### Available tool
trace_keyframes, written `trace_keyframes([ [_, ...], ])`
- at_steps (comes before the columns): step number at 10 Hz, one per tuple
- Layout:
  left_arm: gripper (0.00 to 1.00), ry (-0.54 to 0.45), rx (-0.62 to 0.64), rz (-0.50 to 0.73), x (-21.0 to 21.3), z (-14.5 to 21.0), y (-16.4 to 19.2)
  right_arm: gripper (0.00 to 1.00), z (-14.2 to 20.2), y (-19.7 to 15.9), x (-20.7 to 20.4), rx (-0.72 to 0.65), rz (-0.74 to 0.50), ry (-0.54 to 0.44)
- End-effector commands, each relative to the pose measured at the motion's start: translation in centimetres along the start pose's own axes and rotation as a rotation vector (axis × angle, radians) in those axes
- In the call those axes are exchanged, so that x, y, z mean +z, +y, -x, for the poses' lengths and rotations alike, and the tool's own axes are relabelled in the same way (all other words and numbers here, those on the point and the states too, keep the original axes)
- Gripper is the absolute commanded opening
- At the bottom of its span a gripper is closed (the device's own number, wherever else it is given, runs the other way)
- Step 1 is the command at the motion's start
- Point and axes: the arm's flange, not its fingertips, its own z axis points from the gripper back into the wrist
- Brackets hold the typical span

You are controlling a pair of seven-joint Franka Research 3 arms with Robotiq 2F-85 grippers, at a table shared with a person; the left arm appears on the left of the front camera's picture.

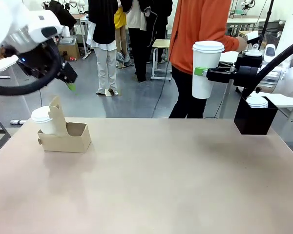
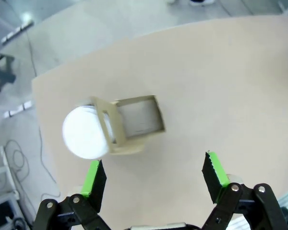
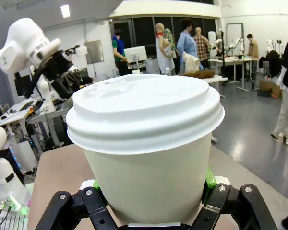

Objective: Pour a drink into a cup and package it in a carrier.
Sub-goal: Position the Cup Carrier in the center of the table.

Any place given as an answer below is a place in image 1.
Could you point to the person in yellow shirt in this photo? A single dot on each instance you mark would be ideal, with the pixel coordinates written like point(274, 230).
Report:
point(119, 19)

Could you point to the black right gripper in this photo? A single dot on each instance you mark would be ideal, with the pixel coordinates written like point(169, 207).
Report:
point(246, 75)

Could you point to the person's left hand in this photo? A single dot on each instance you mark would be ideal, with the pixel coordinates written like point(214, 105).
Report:
point(241, 44)

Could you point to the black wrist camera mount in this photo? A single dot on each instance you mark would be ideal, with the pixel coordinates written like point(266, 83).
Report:
point(249, 61)

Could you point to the black tripod pole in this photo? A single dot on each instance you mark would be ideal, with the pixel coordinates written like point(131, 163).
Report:
point(267, 19)

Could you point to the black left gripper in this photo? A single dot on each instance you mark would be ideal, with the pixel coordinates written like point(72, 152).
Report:
point(36, 63)

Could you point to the short white lidded paper cup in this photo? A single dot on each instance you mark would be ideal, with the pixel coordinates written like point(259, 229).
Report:
point(40, 115)

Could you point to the person black clothes beige vest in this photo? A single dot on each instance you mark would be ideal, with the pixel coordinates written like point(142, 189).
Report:
point(139, 36)

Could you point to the black square box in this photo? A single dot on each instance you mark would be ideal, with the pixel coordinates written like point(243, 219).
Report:
point(256, 122)

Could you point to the tall white lidded paper cup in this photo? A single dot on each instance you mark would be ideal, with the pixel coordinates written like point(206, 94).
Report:
point(205, 58)

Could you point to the brown cardboard box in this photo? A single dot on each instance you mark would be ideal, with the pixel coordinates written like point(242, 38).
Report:
point(68, 50)

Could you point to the person in orange sweater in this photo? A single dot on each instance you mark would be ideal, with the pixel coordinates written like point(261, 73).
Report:
point(197, 24)

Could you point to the white desk with metal legs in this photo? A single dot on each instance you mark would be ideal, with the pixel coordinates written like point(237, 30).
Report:
point(0, 67)

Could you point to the white long table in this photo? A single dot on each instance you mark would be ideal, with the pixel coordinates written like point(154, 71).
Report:
point(244, 20)

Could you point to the person black top white trousers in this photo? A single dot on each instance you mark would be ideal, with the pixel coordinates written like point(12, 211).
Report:
point(105, 24)

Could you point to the small beige top table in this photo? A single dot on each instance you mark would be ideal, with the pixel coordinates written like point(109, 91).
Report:
point(161, 43)

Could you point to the white tube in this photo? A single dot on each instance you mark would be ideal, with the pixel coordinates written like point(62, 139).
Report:
point(18, 122)

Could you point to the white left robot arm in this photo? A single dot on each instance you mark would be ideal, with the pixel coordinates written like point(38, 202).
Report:
point(14, 22)

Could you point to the orange sleeved left forearm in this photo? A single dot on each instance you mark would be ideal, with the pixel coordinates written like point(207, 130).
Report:
point(230, 44)

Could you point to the brown cardboard cup carrier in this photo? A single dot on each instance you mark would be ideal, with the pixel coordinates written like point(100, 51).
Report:
point(68, 145)

